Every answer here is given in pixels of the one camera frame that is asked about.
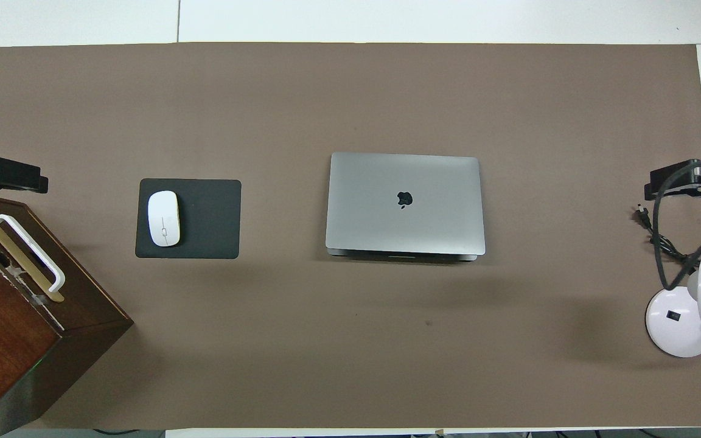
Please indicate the grey Apple laptop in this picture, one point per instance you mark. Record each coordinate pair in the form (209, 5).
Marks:
(375, 207)

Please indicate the brown table mat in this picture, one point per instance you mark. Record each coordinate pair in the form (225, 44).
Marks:
(387, 91)

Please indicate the black mouse pad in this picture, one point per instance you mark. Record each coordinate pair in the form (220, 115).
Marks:
(210, 219)

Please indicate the white computer mouse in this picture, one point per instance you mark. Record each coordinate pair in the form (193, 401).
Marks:
(163, 219)

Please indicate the white desk lamp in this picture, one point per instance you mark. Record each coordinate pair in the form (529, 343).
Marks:
(679, 322)

